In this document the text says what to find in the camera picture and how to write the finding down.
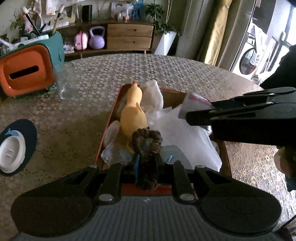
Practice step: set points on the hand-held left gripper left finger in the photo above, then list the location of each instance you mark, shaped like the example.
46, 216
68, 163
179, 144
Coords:
137, 169

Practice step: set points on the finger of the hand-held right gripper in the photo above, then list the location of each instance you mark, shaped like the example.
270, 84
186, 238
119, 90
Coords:
254, 98
208, 115

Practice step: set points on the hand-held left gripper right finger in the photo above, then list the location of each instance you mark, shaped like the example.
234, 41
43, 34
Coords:
161, 171

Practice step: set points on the blue print clear bag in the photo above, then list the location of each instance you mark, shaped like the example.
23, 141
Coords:
170, 157

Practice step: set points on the small pink clear packet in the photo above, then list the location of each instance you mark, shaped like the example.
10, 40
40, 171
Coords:
192, 104

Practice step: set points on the clear plastic bag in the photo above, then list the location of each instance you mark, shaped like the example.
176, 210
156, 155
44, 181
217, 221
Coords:
115, 155

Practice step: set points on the brown scrunchie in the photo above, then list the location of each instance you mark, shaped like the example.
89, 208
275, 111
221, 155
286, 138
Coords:
138, 139

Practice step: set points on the white plastic bag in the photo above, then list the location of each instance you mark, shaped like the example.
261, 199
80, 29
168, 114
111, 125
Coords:
185, 143

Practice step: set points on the red tin box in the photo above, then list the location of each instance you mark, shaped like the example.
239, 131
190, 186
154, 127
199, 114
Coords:
172, 98

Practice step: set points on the white round puff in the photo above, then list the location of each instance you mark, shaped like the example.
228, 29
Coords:
112, 133

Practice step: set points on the yellow rubber chicken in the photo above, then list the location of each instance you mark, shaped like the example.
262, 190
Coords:
133, 115

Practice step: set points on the person's right hand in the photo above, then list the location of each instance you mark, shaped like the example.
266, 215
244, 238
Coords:
285, 162

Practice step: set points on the white washing machine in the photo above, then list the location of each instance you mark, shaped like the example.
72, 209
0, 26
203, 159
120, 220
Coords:
247, 60

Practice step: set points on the black coat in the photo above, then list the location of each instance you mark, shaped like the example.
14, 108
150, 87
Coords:
284, 69

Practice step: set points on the white hanging cloth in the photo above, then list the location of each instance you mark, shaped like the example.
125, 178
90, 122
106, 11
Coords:
259, 34

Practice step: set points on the yellow curtain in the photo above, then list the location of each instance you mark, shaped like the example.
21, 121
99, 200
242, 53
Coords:
217, 34

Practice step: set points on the white planter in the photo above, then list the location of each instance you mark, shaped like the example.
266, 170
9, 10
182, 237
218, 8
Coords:
165, 44

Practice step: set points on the grey standing air conditioner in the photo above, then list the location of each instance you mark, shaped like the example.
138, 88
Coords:
192, 23

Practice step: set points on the clear glass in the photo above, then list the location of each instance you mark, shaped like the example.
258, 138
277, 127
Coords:
66, 85

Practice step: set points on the green potted plant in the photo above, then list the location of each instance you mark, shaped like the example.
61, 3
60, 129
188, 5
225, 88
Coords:
159, 14

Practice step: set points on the wooden sideboard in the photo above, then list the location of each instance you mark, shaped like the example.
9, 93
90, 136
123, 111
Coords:
129, 34

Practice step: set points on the blue gift bag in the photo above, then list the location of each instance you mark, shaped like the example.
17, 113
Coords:
138, 10

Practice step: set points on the white round dish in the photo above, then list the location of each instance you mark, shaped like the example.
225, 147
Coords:
9, 155

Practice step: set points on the clear bag of toys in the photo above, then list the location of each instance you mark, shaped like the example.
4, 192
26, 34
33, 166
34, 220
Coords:
123, 15

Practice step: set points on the purple kettlebell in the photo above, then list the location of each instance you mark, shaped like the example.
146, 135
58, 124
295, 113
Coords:
97, 41

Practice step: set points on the small pink white packets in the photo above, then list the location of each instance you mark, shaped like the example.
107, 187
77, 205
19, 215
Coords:
69, 48

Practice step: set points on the pink toy case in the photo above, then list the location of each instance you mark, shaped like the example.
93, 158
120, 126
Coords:
81, 41

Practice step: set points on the orange teal tissue box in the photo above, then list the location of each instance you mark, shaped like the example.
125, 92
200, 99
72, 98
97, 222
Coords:
27, 58

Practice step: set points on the black speaker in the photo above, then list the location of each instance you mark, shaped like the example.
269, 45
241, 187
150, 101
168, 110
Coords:
87, 13

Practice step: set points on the white keyboard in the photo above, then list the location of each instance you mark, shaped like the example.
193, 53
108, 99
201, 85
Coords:
62, 23

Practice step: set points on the cluster of pens and brushes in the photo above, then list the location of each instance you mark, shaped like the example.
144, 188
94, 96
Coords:
37, 30

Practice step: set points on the pink doll figure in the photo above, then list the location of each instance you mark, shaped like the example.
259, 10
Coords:
27, 23

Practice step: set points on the floral draped cloth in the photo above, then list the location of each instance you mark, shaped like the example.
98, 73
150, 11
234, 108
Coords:
44, 5

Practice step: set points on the small green plant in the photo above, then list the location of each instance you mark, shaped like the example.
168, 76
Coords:
16, 23

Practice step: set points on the cream photo frame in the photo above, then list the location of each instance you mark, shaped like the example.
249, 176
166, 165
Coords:
73, 16

